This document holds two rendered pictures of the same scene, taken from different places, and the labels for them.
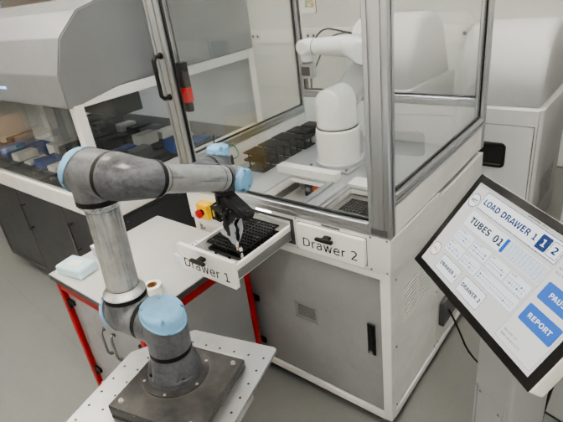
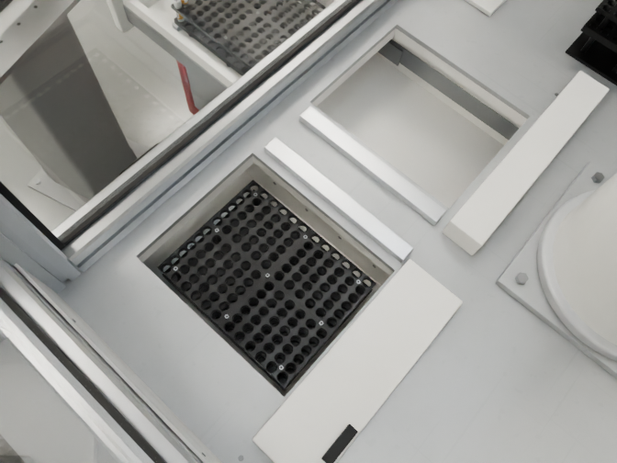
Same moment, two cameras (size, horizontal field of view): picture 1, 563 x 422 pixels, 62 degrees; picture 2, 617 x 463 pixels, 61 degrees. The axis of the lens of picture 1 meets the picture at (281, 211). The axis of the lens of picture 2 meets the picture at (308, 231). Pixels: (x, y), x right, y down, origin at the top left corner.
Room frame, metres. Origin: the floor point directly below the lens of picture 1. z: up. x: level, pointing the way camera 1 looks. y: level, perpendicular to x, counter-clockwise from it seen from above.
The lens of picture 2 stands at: (1.62, -0.51, 1.54)
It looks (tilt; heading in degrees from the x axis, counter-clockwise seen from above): 67 degrees down; 83
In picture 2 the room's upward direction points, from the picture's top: 8 degrees clockwise
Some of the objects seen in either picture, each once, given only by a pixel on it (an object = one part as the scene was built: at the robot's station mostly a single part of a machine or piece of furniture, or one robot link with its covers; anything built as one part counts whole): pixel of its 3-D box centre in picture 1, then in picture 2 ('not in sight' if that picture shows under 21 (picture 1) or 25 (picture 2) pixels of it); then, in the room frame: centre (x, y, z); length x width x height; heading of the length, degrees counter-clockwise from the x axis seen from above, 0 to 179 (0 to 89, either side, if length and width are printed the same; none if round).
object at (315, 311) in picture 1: (343, 266); not in sight; (1.98, -0.28, 0.40); 1.03 x 0.95 x 0.80; 49
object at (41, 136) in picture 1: (90, 110); not in sight; (3.05, 1.13, 1.13); 1.78 x 1.14 x 0.45; 49
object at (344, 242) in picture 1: (329, 244); not in sight; (1.45, -0.16, 0.87); 0.29 x 0.02 x 0.11; 49
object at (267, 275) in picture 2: not in sight; (267, 282); (1.60, -0.29, 0.87); 0.22 x 0.18 x 0.06; 139
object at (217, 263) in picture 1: (207, 264); not in sight; (1.42, 0.29, 0.87); 0.29 x 0.02 x 0.11; 49
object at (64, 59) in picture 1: (103, 144); not in sight; (3.07, 1.13, 0.89); 1.86 x 1.21 x 1.78; 49
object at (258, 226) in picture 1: (244, 239); not in sight; (1.57, 0.16, 0.87); 0.22 x 0.18 x 0.06; 139
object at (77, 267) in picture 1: (76, 266); not in sight; (1.68, 0.87, 0.78); 0.15 x 0.10 x 0.04; 59
